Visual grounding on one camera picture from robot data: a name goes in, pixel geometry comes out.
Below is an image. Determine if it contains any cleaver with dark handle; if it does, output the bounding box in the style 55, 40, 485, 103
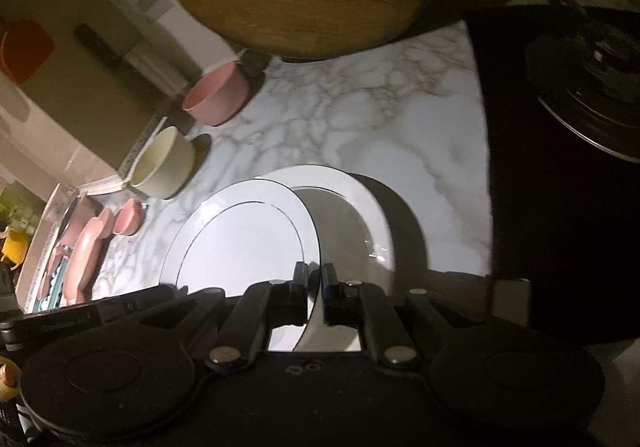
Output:
74, 24, 193, 134

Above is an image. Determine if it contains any cream round bowl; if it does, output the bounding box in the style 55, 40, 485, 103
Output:
129, 126, 195, 199

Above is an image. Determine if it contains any white plate underneath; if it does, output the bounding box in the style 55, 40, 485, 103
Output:
263, 164, 395, 352

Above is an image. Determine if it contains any white plate with dark rim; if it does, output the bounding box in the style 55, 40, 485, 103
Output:
160, 178, 320, 321

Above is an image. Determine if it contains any teal drying mat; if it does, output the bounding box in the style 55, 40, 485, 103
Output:
34, 245, 70, 313

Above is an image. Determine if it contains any yellow mug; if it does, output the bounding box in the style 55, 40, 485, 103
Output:
1, 228, 29, 271

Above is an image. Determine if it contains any beige rectangular cutting board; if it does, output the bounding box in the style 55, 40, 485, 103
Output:
1, 0, 162, 169

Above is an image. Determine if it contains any small pink heart bowl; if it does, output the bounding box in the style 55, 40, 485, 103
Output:
113, 199, 144, 236

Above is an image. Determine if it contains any pink pot with steel interior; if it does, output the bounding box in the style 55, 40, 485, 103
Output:
56, 194, 103, 248

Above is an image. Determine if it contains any pink leaf-shaped dish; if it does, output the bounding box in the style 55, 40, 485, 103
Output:
63, 218, 104, 304
37, 245, 70, 301

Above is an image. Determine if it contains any pink round bowl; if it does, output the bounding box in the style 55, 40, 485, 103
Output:
182, 62, 250, 126

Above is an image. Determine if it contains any red hanging item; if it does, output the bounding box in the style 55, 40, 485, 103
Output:
1, 18, 55, 85

